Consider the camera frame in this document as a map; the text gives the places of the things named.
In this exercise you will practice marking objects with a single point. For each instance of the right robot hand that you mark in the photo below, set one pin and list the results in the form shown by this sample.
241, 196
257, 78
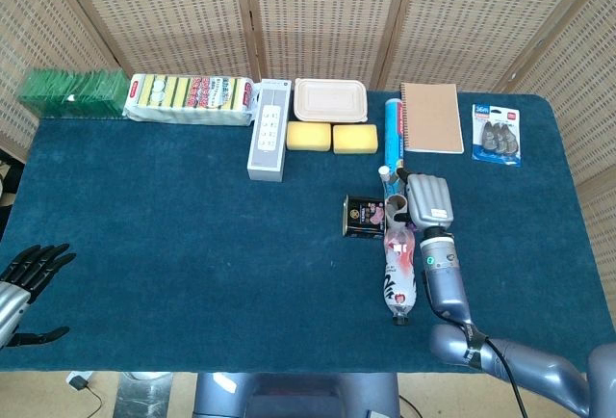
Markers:
430, 201

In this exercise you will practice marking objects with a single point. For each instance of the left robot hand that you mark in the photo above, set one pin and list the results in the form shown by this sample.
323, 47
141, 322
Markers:
29, 269

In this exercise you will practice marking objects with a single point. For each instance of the clear glass tube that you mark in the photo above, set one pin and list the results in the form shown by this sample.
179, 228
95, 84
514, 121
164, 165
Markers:
383, 172

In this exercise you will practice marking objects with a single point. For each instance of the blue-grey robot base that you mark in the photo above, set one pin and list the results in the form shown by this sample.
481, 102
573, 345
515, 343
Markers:
298, 396

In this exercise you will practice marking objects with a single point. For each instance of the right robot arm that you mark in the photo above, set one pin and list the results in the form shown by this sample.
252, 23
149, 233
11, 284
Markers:
445, 288

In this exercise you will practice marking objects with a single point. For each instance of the black luncheon meat tin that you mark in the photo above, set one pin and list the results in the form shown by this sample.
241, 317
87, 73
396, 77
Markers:
361, 218

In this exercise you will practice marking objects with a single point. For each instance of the blue wrap roll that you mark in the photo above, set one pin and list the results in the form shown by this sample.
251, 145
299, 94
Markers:
393, 134

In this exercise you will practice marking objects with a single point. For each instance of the plastic bottle with pink label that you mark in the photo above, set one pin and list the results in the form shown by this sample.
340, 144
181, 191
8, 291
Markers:
399, 273

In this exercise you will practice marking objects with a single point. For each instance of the brown spiral notebook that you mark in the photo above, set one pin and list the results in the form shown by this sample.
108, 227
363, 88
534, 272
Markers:
433, 117

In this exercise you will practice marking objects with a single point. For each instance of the blue blister pack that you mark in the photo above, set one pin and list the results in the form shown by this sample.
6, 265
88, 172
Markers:
497, 136

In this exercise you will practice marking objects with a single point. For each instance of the yellow sponge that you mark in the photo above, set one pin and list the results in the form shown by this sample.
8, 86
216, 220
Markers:
308, 136
355, 138

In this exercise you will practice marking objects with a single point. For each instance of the beige lidded food container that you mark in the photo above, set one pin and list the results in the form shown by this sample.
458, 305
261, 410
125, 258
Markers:
330, 99

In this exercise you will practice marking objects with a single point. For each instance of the blue table cloth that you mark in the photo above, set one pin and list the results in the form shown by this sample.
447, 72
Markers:
192, 244

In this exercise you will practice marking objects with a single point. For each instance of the white power strip box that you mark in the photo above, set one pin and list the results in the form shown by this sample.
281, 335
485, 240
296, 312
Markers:
268, 134

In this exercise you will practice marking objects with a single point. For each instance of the stack of green packets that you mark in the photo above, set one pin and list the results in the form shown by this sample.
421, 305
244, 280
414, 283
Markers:
72, 93

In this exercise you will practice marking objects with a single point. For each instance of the woven folding screen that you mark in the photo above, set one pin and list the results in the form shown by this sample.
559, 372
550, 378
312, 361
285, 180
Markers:
327, 13

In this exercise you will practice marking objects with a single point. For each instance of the sponge multipack in plastic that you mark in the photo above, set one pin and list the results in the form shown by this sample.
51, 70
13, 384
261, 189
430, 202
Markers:
187, 100

